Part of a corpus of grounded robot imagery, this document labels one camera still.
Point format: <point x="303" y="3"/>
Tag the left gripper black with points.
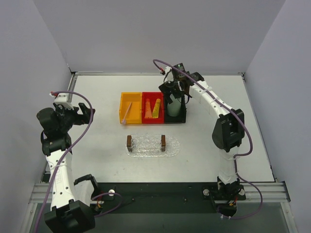
<point x="75" y="114"/>

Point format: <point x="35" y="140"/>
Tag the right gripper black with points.
<point x="171" y="89"/>

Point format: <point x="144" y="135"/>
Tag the mint green cup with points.
<point x="173" y="109"/>

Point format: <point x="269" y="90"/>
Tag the black plastic bin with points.
<point x="181" y="118"/>

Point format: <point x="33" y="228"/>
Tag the yellow toothpaste tube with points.
<point x="156" y="109"/>

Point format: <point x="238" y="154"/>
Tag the clear toothbrush holder brown ends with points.
<point x="146" y="143"/>

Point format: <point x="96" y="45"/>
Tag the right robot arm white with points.
<point x="229" y="129"/>

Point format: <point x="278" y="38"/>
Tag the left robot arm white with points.
<point x="68" y="214"/>

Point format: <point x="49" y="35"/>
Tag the orange toothpaste tube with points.
<point x="148" y="111"/>

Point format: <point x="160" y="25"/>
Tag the clear textured oval tray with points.
<point x="173" y="147"/>

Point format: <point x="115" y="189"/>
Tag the red plastic bin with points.
<point x="152" y="96"/>

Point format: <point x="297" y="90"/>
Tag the yellow plastic bin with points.
<point x="130" y="111"/>

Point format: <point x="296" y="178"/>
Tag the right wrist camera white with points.
<point x="168" y="75"/>

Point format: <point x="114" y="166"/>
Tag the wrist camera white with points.
<point x="168" y="75"/>
<point x="63" y="99"/>

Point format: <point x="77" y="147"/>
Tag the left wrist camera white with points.
<point x="63" y="99"/>

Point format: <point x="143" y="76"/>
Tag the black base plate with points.
<point x="167" y="205"/>

